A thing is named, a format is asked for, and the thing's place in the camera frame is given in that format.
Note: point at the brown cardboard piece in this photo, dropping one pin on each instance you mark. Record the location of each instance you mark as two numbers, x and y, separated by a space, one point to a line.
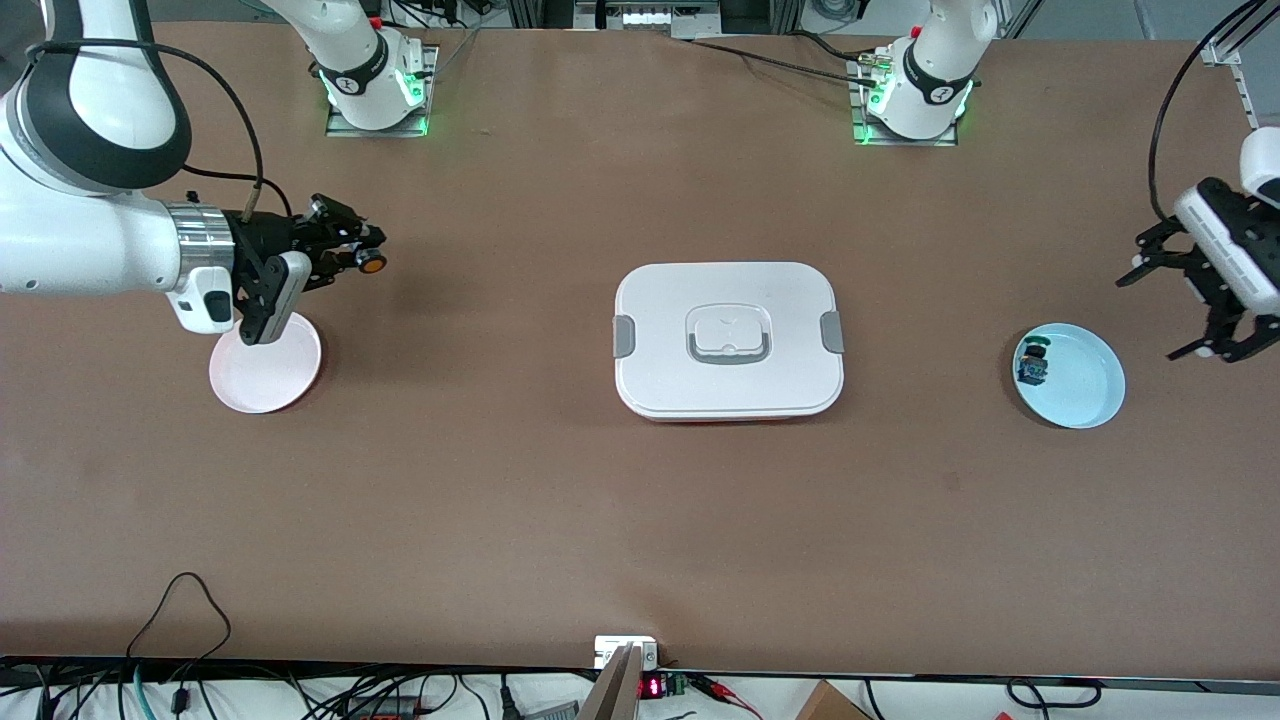
830 705

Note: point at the small white device box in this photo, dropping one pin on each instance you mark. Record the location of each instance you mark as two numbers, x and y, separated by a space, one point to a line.
612 648

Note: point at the green push button switch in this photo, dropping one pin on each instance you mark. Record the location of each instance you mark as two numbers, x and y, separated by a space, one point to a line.
1033 365

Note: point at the grey control box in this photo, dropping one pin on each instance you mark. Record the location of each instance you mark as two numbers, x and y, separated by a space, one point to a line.
650 18

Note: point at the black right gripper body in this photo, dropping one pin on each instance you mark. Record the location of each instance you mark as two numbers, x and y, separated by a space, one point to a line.
272 236

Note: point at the red digit display module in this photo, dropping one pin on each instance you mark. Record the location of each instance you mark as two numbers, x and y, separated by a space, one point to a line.
655 687

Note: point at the perforated metal strip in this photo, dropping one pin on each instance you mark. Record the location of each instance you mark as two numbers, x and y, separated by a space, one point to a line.
1250 100

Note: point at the aluminium profile bar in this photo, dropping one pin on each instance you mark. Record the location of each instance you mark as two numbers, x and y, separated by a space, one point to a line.
610 695

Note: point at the pale pink round plate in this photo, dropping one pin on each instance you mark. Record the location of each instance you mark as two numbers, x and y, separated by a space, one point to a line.
265 385

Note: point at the orange push button switch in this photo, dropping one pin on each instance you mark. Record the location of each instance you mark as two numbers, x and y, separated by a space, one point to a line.
373 263

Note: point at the light blue round plate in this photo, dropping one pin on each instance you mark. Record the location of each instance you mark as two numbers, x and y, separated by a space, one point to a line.
1080 385

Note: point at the aluminium frame post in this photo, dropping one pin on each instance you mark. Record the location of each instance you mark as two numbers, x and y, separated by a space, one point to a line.
1218 52

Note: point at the white lidded lunch box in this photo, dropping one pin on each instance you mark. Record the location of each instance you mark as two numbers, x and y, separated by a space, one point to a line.
730 385

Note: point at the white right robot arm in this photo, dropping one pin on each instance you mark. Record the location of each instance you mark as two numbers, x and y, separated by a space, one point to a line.
80 240

